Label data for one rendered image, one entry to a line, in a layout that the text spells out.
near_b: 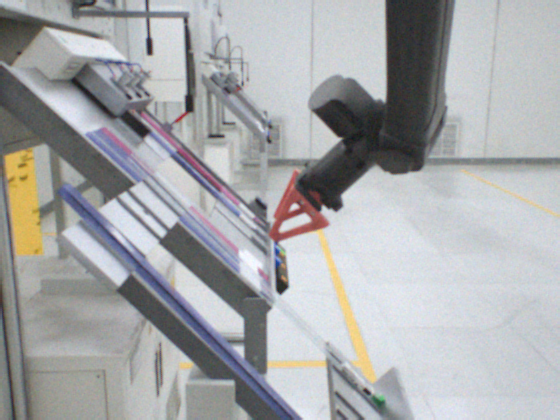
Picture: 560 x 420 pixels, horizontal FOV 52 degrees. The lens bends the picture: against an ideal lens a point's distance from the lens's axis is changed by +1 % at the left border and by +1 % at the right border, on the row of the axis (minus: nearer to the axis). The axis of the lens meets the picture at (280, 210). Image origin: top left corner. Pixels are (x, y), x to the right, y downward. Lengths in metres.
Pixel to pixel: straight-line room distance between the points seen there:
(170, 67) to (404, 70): 4.19
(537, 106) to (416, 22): 8.06
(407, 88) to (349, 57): 7.23
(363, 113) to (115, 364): 0.82
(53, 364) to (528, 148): 7.78
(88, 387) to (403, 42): 1.03
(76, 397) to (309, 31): 6.82
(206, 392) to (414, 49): 0.46
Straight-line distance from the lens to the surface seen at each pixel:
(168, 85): 4.73
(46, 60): 1.39
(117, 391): 1.33
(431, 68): 0.58
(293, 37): 7.78
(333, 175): 0.75
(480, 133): 8.32
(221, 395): 0.73
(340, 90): 0.70
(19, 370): 1.32
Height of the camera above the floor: 1.19
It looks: 13 degrees down
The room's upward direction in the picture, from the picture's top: straight up
